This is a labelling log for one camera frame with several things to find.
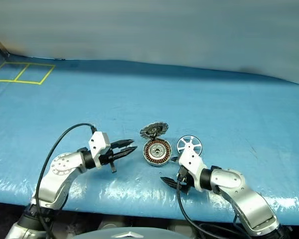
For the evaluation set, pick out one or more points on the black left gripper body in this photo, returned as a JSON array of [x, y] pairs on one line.
[[107, 158]]

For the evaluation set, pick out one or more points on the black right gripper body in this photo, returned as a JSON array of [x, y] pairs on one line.
[[185, 185]]

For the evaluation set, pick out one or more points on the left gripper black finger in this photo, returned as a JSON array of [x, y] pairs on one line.
[[123, 143], [124, 152]]

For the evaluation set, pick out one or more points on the round motor housing copper windings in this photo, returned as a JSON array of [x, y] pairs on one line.
[[157, 152]]

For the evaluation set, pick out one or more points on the white spoked rotor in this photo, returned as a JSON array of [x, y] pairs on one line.
[[200, 145]]

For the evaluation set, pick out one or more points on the white round plate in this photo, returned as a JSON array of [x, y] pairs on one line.
[[153, 130]]

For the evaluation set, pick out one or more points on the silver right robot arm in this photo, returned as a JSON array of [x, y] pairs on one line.
[[249, 204]]

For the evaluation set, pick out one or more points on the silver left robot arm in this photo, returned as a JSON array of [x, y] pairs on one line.
[[64, 171]]

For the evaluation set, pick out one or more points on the blue table cover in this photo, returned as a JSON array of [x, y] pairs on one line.
[[149, 99]]

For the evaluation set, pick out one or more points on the silver robot torso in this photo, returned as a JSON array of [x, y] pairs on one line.
[[129, 235]]

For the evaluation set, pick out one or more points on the yellow tape grid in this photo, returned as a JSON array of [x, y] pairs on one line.
[[27, 72]]

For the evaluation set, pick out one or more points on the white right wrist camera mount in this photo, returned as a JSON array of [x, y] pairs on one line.
[[192, 159]]

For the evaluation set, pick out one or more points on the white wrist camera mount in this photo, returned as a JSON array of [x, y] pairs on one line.
[[192, 159], [99, 142]]

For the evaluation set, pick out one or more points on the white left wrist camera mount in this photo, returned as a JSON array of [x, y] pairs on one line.
[[99, 142]]

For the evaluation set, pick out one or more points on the metal frame bracket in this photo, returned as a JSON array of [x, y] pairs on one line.
[[0, 47]]

